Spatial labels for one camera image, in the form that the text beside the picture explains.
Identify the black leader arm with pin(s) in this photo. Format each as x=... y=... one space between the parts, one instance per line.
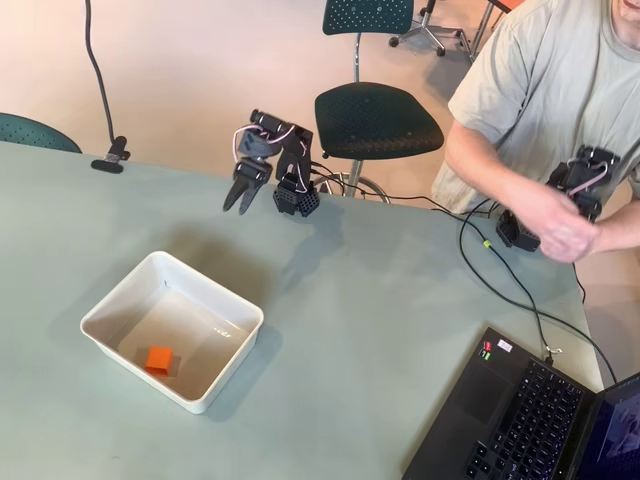
x=582 y=172

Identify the person in grey T-shirt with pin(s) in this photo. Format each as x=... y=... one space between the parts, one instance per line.
x=540 y=75

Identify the black laptop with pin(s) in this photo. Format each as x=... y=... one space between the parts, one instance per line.
x=500 y=415

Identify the dark green perforated stool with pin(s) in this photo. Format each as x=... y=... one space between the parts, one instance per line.
x=375 y=120

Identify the person's left forearm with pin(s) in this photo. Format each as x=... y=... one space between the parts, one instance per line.
x=620 y=225

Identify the orange cube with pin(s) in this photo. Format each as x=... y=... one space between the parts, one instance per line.
x=159 y=361

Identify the person's right forearm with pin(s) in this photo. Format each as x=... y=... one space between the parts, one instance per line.
x=495 y=172

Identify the person's right hand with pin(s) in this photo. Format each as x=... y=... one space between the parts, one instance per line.
x=565 y=235

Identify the black gooseneck clamp stand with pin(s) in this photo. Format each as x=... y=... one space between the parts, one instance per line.
x=111 y=159

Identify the white plastic bin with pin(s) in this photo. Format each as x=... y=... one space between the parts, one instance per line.
x=125 y=305

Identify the chrome office chair base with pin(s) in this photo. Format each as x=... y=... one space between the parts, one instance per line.
x=425 y=34

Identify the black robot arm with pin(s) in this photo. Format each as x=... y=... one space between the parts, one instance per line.
x=295 y=150

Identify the teal chair back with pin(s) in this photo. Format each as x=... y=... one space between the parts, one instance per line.
x=30 y=132

